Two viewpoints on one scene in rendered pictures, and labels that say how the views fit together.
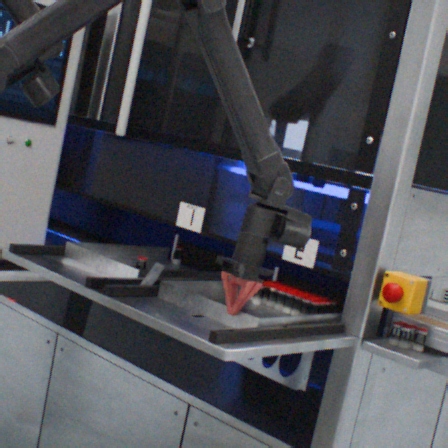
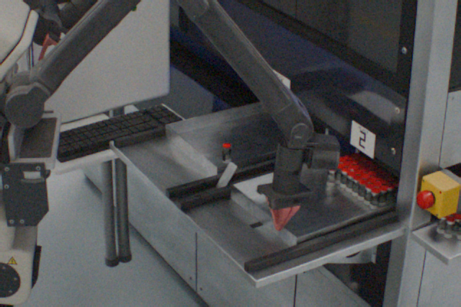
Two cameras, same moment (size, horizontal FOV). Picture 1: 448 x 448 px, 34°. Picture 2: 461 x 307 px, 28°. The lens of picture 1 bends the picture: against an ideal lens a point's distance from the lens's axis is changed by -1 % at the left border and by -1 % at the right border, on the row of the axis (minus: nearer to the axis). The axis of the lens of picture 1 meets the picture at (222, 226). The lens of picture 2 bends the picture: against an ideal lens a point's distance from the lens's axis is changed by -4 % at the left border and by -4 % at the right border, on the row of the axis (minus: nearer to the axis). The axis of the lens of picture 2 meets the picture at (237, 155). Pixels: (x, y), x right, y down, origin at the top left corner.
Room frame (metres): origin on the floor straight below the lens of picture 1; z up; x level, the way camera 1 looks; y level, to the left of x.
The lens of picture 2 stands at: (-0.32, -0.46, 2.02)
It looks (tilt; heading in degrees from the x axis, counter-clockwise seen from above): 28 degrees down; 17
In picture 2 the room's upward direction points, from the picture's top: 1 degrees clockwise
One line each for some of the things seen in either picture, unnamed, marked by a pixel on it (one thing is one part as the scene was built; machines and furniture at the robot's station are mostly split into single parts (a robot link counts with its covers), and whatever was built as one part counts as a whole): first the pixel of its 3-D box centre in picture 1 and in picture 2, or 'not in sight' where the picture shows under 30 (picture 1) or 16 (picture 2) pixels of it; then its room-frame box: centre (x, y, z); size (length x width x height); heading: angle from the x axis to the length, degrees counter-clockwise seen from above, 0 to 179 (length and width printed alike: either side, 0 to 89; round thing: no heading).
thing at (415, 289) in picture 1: (404, 292); (441, 193); (1.48, -0.38, 0.99); 0.08 x 0.07 x 0.07; 139
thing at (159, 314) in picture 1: (180, 295); (261, 181); (1.61, 0.06, 0.87); 0.70 x 0.48 x 0.02; 49
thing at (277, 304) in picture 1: (284, 301); (354, 184); (1.61, -0.17, 0.90); 0.18 x 0.02 x 0.05; 50
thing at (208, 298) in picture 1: (259, 305); (323, 196); (1.55, -0.11, 0.90); 0.34 x 0.26 x 0.04; 140
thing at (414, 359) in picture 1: (406, 352); (451, 239); (1.50, -0.42, 0.87); 0.14 x 0.13 x 0.02; 139
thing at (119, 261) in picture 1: (154, 264); (248, 135); (1.78, 0.14, 0.90); 0.34 x 0.26 x 0.04; 139
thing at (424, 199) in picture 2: (393, 292); (426, 199); (1.45, -0.35, 0.99); 0.04 x 0.04 x 0.04; 49
